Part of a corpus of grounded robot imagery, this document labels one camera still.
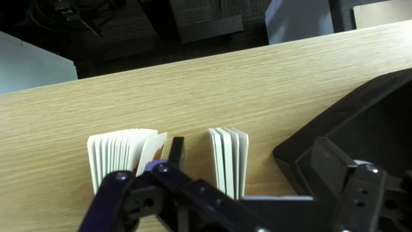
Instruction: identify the black box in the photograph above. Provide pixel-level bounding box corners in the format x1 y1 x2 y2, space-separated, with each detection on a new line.
271 68 412 204

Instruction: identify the grey flat sheet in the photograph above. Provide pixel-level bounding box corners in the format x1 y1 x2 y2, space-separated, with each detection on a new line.
0 31 78 97

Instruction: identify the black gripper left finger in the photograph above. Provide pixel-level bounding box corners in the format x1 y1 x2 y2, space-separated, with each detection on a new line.
78 135 267 232

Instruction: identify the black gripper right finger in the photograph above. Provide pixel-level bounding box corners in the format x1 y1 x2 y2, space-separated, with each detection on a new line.
294 137 412 232

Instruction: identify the white book with yellow circle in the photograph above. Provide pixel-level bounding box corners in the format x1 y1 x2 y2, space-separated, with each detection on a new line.
208 126 249 201

